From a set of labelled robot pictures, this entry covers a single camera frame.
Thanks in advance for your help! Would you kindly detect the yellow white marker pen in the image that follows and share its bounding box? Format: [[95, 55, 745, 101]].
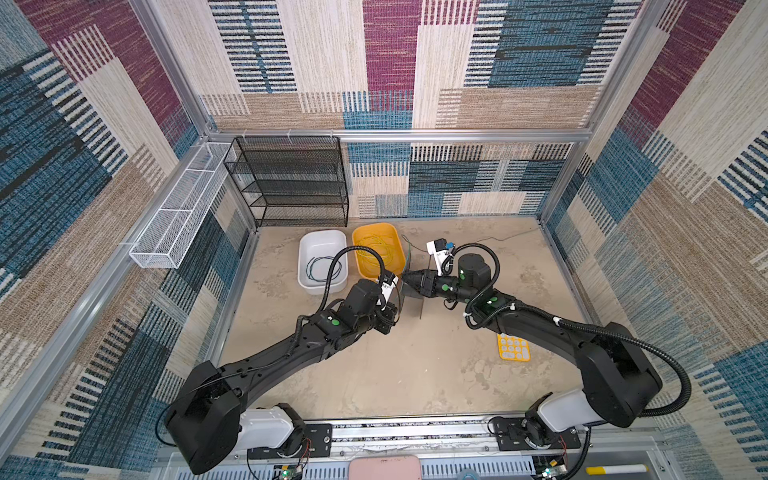
[[585, 464, 650, 476]]

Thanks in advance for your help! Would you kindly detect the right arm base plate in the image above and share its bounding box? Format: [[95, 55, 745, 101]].
[[486, 416, 582, 452]]

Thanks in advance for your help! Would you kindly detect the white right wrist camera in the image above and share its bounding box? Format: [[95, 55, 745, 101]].
[[427, 238, 454, 276]]

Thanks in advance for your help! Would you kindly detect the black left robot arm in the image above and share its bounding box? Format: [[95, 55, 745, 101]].
[[162, 265, 398, 475]]

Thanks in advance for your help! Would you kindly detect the white wire mesh basket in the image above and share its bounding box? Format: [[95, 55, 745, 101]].
[[130, 142, 229, 269]]

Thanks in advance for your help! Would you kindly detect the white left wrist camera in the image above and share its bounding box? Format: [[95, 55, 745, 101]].
[[378, 270, 399, 306]]

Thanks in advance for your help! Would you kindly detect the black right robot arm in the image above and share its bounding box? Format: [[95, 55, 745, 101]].
[[402, 239, 692, 449]]

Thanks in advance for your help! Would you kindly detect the grey perforated cable spool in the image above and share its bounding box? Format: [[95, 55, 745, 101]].
[[399, 282, 425, 319]]

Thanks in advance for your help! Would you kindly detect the white plastic bin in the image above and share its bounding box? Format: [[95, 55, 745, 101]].
[[297, 230, 347, 296]]

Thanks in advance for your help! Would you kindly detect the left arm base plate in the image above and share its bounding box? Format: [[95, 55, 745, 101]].
[[247, 423, 333, 460]]

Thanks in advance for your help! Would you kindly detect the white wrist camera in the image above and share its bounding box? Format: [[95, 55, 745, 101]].
[[378, 270, 399, 306], [427, 238, 454, 276]]

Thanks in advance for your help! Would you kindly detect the dark green cable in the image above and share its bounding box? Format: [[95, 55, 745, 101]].
[[304, 256, 344, 283]]

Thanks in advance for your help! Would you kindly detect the yellow calculator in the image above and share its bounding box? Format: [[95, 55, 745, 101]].
[[497, 334, 531, 362]]

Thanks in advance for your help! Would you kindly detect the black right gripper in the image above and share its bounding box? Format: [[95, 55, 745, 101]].
[[400, 268, 474, 304]]

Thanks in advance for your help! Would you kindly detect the black wire shelf rack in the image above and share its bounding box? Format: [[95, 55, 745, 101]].
[[223, 136, 350, 228]]

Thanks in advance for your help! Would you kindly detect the yellow plastic bin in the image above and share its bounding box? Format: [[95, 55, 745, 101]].
[[352, 223, 406, 280]]

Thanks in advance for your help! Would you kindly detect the pink phone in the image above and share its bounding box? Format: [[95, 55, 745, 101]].
[[348, 456, 422, 480]]

